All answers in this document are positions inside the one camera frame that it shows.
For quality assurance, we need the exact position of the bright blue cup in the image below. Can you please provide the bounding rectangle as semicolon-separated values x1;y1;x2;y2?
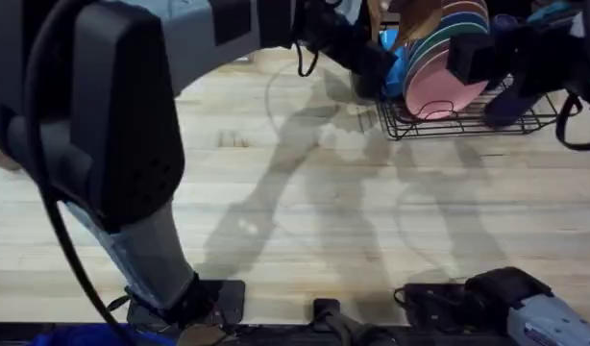
379;28;414;100

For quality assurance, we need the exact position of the dark blue cup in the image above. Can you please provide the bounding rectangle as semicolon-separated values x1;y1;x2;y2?
487;12;520;38

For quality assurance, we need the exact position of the pink plate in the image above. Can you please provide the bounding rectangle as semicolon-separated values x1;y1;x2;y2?
404;47;490;121

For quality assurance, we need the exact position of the green plate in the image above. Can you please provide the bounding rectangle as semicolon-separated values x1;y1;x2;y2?
404;20;490;73

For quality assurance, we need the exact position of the blue plate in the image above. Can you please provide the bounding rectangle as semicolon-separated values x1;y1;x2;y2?
419;10;490;44

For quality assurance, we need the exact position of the orange plate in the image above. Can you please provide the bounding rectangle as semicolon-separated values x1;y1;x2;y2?
441;0;489;18

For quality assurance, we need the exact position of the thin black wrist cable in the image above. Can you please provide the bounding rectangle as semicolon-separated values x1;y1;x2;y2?
294;41;321;79

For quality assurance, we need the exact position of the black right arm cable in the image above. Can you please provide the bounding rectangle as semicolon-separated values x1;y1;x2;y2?
555;93;590;152

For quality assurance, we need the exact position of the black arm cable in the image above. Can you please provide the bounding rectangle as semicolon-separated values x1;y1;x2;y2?
24;0;133;345
555;93;590;152

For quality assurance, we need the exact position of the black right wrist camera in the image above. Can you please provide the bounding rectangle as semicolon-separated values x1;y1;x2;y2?
446;33;499;87

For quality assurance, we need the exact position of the black wire dish rack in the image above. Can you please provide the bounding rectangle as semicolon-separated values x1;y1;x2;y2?
352;71;561;141

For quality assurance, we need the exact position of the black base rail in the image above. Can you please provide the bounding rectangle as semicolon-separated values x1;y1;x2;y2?
0;297;517;346

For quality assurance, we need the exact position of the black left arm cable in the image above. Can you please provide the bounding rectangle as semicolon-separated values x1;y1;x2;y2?
24;0;133;345

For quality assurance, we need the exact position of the blue object under rail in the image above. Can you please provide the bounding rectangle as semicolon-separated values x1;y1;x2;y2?
29;323;177;346

